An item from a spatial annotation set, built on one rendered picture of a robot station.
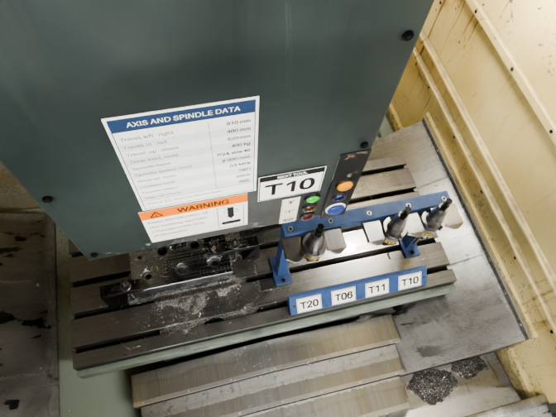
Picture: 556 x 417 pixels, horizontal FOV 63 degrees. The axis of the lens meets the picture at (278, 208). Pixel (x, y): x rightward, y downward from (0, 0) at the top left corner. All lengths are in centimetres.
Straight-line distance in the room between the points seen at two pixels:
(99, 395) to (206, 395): 38
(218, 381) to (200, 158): 106
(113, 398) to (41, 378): 24
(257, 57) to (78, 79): 16
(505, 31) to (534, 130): 29
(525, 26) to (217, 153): 107
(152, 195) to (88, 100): 19
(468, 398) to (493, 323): 28
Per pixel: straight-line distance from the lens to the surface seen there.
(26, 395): 176
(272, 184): 64
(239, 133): 53
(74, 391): 176
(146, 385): 159
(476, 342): 168
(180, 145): 53
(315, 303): 140
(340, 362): 158
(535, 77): 143
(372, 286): 144
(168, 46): 42
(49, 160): 54
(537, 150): 145
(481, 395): 180
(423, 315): 169
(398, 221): 116
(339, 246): 116
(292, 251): 114
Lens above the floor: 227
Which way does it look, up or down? 63 degrees down
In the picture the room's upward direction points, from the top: 8 degrees clockwise
